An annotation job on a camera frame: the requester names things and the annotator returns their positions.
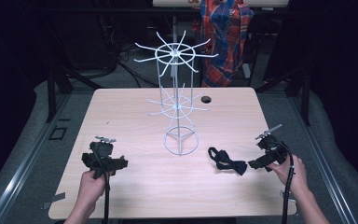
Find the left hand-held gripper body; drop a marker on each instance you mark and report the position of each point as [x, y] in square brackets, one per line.
[102, 151]

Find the grey tape strip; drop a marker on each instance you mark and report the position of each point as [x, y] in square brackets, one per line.
[56, 198]

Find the metal floor rail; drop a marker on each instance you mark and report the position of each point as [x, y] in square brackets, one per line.
[326, 168]
[21, 168]

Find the white table corner bracket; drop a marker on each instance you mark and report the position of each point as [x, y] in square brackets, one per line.
[293, 207]

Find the black bow tie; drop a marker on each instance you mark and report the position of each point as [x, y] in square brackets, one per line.
[230, 164]

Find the black metal stand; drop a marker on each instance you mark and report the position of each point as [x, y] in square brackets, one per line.
[54, 90]
[303, 90]

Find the red blue plaid cloth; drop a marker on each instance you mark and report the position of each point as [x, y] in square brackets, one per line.
[225, 40]

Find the black square floor tape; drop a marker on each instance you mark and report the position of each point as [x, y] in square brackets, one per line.
[50, 133]

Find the person's left hand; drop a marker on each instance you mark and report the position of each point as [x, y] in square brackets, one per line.
[91, 186]

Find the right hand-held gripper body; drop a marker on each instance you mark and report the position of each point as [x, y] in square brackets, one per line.
[272, 147]

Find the person's right hand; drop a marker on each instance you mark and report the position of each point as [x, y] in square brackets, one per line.
[292, 174]

